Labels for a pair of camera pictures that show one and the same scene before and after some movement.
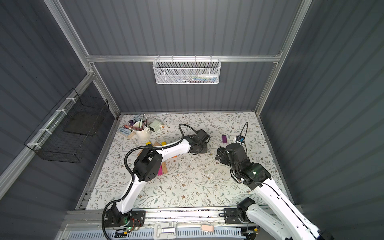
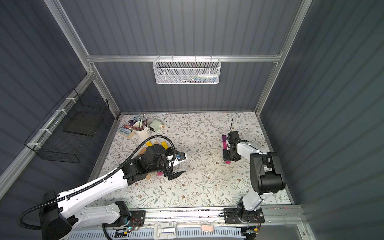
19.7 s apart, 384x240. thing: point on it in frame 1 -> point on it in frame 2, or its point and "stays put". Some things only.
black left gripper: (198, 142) -> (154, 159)
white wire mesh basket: (187, 71) stays put
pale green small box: (155, 126) stays put
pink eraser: (208, 228) stays put
